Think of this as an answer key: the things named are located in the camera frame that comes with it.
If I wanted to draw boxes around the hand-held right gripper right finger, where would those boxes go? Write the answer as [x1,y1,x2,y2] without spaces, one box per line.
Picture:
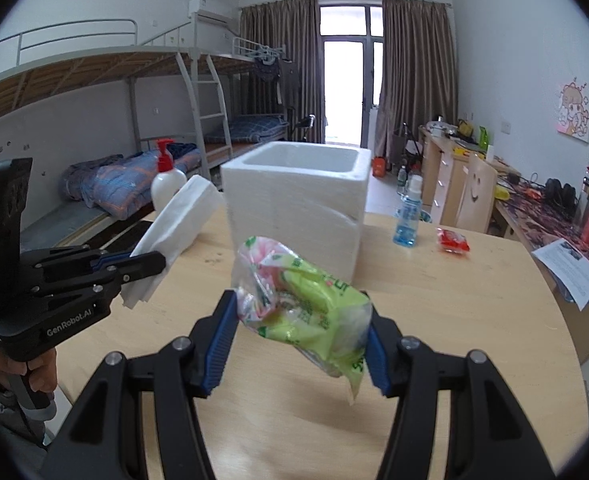
[365,315,558,480]

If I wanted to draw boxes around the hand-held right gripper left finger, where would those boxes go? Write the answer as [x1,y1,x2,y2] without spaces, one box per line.
[39,289,240,480]

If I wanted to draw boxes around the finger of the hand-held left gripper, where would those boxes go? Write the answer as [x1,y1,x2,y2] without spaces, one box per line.
[32,251,168,303]
[22,245,131,273]

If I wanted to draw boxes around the white tissue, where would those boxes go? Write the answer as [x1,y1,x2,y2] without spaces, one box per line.
[122,175,225,308]

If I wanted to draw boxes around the green tissue packet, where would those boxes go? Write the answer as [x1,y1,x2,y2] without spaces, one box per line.
[231,235,374,406]

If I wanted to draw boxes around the white foam box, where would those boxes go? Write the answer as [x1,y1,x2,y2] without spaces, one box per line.
[219,141,373,283]

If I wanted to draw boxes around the person's left hand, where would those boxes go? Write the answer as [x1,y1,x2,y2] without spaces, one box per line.
[0,347,58,395]

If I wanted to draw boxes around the white lotion pump bottle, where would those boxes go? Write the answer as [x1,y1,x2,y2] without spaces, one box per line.
[150,138,188,213]

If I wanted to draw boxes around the blue plaid quilt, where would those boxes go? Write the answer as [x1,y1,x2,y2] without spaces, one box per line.
[62,152,202,218]

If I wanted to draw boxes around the blue liquid bottle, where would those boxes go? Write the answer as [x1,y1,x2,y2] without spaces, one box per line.
[393,175,424,248]

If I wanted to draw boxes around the red snack packet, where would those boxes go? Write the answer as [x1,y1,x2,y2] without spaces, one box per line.
[435,227,471,255]

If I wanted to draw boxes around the dark blue checked quilt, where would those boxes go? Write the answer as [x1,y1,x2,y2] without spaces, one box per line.
[203,114,288,143]

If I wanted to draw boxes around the white metal bed ladder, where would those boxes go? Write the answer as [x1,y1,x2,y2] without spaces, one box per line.
[177,52,235,168]

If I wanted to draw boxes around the wooden desk with drawers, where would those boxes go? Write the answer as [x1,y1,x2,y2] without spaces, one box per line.
[419,127,520,226]

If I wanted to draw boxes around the wooden chair with smiley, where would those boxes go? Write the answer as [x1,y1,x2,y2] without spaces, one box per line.
[455,154,499,235]

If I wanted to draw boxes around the large metal bunk bed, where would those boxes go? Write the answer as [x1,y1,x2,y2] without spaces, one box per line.
[0,19,210,256]

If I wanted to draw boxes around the printed desk mat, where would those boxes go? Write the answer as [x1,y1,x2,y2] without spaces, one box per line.
[497,180,589,306]

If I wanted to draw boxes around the printed paper sheet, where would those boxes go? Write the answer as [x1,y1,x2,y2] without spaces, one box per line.
[531,239,589,311]

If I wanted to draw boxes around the small metal bunk bed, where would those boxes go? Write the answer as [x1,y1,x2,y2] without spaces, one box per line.
[192,35,295,161]

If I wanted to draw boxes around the hanging dark clothes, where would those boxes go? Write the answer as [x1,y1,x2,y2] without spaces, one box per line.
[253,57,300,108]

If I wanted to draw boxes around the black headphones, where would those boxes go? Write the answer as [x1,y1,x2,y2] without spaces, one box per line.
[545,178,578,211]

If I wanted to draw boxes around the dark thermos flask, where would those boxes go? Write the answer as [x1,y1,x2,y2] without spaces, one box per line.
[577,178,589,232]

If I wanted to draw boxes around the white air conditioner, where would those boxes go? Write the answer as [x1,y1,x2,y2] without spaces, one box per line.
[188,0,235,25]

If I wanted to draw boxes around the glass balcony door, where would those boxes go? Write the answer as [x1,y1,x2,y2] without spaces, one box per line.
[319,4,386,147]

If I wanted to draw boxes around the brown curtain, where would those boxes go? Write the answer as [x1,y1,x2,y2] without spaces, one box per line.
[238,0,324,143]
[375,0,459,158]

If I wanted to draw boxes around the pink cartoon wall poster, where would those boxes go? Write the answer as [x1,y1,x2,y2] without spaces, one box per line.
[556,80,589,145]

